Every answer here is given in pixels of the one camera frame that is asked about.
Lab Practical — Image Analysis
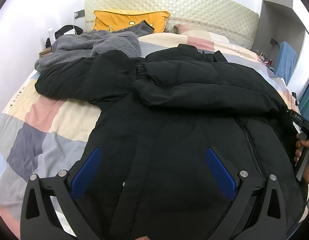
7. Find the cream quilted headboard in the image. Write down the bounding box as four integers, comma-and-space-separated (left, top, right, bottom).
84, 0, 259, 49

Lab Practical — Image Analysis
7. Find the blue cloth on chair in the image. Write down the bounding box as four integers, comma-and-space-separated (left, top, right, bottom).
273, 41, 297, 85

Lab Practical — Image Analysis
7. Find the grey fleece garment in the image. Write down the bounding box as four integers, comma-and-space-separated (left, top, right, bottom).
34, 21, 155, 72

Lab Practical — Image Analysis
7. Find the black bag on nightstand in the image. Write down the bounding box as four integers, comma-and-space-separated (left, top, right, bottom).
54, 25, 83, 39

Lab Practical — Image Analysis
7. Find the blue curtain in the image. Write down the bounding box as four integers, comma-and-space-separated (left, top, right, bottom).
299, 84, 309, 120

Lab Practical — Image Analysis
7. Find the pastel checked duvet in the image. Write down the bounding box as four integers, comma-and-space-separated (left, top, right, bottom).
0, 30, 297, 238

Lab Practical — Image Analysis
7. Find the black puffer jacket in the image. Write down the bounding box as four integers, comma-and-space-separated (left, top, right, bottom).
35, 44, 308, 239

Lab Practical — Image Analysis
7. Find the yellow pillow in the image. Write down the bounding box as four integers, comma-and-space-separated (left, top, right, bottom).
93, 10, 170, 33

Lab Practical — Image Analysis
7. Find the wall socket panel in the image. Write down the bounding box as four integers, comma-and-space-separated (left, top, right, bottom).
74, 10, 85, 19

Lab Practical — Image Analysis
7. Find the wooden nightstand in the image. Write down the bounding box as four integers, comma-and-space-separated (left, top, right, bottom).
39, 47, 52, 58

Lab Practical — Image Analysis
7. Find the white bottle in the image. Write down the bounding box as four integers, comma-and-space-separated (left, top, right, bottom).
48, 27, 56, 45

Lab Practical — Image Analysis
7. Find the person's right hand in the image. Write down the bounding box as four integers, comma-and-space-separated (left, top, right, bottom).
294, 133, 309, 185

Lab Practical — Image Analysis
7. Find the pink checked pillow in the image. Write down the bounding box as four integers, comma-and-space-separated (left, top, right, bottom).
175, 24, 229, 43

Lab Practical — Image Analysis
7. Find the grey white wardrobe cabinet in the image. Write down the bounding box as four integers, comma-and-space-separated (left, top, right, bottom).
252, 1, 305, 59

